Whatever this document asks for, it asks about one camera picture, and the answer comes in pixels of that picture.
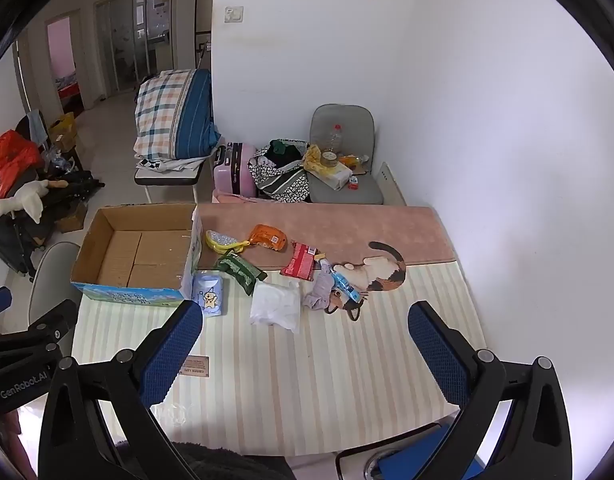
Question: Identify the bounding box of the grey pink sock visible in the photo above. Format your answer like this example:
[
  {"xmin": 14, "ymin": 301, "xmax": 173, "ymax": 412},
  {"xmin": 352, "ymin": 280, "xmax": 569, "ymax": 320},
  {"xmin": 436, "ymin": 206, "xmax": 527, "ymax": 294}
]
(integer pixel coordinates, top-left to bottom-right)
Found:
[{"xmin": 302, "ymin": 265, "xmax": 338, "ymax": 311}]

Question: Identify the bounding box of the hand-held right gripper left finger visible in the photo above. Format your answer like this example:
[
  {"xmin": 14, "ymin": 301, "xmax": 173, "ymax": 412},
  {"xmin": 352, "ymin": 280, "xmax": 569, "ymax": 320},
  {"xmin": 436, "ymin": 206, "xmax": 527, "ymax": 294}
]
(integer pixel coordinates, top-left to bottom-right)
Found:
[{"xmin": 38, "ymin": 299, "xmax": 204, "ymax": 480}]

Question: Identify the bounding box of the pink suitcase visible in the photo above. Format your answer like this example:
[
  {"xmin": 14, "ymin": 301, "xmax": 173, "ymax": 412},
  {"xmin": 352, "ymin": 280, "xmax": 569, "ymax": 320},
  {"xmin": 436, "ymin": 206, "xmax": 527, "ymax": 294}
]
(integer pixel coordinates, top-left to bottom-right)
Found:
[{"xmin": 213, "ymin": 142, "xmax": 260, "ymax": 198}]

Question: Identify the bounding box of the red packet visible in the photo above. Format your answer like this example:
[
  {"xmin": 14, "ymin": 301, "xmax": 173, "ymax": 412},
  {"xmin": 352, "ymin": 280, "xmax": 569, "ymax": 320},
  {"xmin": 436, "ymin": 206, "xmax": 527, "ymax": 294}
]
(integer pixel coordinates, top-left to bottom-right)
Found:
[{"xmin": 280, "ymin": 241, "xmax": 320, "ymax": 281}]

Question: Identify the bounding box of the plaid folded bedding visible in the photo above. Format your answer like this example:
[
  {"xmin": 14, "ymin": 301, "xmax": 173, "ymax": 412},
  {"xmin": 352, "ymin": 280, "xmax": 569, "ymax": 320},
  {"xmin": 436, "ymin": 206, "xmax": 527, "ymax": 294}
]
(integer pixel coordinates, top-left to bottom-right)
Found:
[{"xmin": 133, "ymin": 68, "xmax": 222, "ymax": 161}]

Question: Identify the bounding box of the grey cushioned chair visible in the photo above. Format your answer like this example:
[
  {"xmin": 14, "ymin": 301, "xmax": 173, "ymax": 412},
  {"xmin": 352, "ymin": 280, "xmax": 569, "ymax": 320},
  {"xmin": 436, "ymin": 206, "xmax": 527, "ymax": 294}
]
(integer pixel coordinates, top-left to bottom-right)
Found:
[{"xmin": 307, "ymin": 104, "xmax": 385, "ymax": 206}]

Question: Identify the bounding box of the white plastic bag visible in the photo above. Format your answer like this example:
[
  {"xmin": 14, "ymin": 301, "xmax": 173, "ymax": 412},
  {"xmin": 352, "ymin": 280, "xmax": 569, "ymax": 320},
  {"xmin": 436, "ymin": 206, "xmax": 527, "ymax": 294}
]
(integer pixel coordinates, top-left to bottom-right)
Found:
[{"xmin": 249, "ymin": 280, "xmax": 302, "ymax": 335}]

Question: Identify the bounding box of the dark fuzzy cloth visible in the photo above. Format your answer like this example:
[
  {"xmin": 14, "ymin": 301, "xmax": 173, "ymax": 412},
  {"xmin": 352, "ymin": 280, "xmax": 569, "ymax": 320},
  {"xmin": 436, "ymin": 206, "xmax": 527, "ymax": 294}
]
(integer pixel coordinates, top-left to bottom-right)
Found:
[{"xmin": 169, "ymin": 441, "xmax": 298, "ymax": 480}]

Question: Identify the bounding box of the white checked cloth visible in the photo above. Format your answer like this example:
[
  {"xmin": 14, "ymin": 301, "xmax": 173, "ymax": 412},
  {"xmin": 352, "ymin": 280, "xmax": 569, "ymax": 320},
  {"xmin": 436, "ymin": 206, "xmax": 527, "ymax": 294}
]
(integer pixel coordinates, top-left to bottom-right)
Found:
[{"xmin": 137, "ymin": 155, "xmax": 210, "ymax": 173}]

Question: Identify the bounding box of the red plastic bag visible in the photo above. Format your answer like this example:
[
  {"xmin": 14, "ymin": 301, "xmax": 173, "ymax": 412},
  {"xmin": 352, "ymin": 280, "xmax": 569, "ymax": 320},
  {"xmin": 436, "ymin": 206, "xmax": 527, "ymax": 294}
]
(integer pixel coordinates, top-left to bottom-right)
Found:
[{"xmin": 0, "ymin": 130, "xmax": 42, "ymax": 198}]

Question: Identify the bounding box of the pink bag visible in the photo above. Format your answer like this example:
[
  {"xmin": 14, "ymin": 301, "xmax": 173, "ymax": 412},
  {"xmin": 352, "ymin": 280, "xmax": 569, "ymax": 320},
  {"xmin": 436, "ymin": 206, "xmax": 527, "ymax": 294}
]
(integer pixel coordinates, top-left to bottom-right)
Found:
[{"xmin": 212, "ymin": 191, "xmax": 260, "ymax": 204}]

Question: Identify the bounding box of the green packet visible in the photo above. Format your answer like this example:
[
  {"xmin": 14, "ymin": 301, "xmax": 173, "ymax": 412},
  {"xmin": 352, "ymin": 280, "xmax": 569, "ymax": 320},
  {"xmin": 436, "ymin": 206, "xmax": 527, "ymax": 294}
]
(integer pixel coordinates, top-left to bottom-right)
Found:
[{"xmin": 215, "ymin": 251, "xmax": 268, "ymax": 293}]

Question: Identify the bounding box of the light blue tissue pack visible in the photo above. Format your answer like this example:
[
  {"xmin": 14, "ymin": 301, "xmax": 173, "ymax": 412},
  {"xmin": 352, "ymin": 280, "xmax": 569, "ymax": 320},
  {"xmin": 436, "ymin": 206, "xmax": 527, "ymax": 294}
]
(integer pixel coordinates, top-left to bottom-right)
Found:
[{"xmin": 192, "ymin": 271, "xmax": 226, "ymax": 317}]

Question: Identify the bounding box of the cardboard box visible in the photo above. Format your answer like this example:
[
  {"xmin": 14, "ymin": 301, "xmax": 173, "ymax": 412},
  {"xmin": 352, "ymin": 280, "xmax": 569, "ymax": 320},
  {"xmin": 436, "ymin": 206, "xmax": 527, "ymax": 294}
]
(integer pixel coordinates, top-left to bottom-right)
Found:
[{"xmin": 70, "ymin": 203, "xmax": 204, "ymax": 308}]

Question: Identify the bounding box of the blue chair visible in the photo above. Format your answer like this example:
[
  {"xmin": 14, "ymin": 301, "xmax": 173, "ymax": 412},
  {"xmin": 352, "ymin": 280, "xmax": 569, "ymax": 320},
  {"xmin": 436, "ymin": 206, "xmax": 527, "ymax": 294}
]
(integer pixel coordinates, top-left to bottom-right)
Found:
[{"xmin": 335, "ymin": 420, "xmax": 488, "ymax": 480}]

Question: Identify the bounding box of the patterned tote bag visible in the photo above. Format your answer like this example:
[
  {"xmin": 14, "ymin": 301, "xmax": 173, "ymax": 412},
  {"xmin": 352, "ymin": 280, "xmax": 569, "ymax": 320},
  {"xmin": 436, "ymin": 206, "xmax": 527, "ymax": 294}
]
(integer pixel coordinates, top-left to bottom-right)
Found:
[{"xmin": 249, "ymin": 139, "xmax": 312, "ymax": 204}]

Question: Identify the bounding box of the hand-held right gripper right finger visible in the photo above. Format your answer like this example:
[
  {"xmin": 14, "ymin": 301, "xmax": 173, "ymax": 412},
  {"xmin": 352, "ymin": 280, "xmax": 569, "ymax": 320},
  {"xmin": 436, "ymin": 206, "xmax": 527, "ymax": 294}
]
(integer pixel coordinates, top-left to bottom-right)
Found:
[{"xmin": 408, "ymin": 301, "xmax": 572, "ymax": 480}]

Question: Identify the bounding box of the black stroller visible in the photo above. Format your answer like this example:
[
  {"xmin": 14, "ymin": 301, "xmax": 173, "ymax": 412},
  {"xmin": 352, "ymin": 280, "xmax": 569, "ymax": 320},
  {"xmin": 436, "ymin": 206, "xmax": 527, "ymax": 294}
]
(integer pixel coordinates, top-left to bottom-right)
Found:
[{"xmin": 0, "ymin": 170, "xmax": 105, "ymax": 276}]

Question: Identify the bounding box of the white leaning board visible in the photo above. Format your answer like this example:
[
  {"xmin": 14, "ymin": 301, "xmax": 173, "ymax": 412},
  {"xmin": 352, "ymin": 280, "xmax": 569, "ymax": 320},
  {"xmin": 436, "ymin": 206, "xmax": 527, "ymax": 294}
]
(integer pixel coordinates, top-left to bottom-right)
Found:
[{"xmin": 378, "ymin": 161, "xmax": 406, "ymax": 207}]

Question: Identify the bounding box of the blue wipes packet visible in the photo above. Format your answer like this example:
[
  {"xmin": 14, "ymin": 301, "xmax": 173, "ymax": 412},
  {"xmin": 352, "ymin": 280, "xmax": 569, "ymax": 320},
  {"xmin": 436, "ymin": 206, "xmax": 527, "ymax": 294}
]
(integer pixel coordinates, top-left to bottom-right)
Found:
[{"xmin": 321, "ymin": 259, "xmax": 362, "ymax": 303}]

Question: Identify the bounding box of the yellow cloth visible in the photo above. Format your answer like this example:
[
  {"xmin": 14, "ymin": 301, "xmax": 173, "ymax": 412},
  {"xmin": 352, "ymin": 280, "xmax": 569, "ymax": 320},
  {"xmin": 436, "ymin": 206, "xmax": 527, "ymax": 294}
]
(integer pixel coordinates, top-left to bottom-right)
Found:
[{"xmin": 304, "ymin": 145, "xmax": 335, "ymax": 176}]

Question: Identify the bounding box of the white plush goose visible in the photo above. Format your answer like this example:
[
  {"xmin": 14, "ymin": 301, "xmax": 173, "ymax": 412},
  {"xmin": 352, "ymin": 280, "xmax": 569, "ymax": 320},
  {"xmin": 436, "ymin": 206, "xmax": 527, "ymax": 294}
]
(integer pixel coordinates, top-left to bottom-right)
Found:
[{"xmin": 0, "ymin": 180, "xmax": 68, "ymax": 223}]

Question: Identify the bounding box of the yellow bag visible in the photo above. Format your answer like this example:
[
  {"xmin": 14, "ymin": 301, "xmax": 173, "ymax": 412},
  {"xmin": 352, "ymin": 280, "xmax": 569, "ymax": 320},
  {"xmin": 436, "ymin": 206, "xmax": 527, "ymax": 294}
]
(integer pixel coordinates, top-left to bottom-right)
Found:
[{"xmin": 48, "ymin": 112, "xmax": 78, "ymax": 151}]

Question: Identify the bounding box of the small brown carton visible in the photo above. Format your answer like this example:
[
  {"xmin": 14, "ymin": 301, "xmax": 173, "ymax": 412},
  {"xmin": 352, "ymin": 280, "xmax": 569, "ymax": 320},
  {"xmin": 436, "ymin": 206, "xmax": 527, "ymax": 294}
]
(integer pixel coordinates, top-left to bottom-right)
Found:
[{"xmin": 54, "ymin": 202, "xmax": 90, "ymax": 233}]

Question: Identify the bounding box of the white tissue box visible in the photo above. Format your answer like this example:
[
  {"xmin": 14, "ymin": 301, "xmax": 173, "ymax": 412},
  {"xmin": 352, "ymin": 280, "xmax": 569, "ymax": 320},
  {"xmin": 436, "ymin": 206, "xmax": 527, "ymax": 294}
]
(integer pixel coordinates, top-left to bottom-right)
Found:
[{"xmin": 307, "ymin": 162, "xmax": 354, "ymax": 190}]

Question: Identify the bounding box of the orange snack packet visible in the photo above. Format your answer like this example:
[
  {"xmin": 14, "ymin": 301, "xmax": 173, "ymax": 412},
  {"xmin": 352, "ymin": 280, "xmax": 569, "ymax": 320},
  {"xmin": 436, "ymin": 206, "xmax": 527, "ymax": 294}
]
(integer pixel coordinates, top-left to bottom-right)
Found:
[{"xmin": 249, "ymin": 224, "xmax": 289, "ymax": 252}]

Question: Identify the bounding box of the yellow-edged silver packet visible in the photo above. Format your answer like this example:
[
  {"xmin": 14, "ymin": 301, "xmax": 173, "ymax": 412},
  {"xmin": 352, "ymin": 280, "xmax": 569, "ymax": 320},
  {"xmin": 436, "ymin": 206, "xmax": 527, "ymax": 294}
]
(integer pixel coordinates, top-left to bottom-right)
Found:
[{"xmin": 205, "ymin": 230, "xmax": 250, "ymax": 254}]

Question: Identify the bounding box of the glass sliding door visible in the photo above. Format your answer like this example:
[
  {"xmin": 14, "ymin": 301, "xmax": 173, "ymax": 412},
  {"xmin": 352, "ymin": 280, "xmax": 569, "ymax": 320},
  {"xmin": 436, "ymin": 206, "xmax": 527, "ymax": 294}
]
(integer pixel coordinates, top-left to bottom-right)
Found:
[{"xmin": 94, "ymin": 0, "xmax": 175, "ymax": 98}]

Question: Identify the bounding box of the grey office chair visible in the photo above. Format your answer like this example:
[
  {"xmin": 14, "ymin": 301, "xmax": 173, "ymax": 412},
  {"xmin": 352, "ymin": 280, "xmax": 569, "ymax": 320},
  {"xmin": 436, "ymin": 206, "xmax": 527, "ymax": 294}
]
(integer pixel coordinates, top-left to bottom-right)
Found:
[{"xmin": 28, "ymin": 241, "xmax": 82, "ymax": 331}]

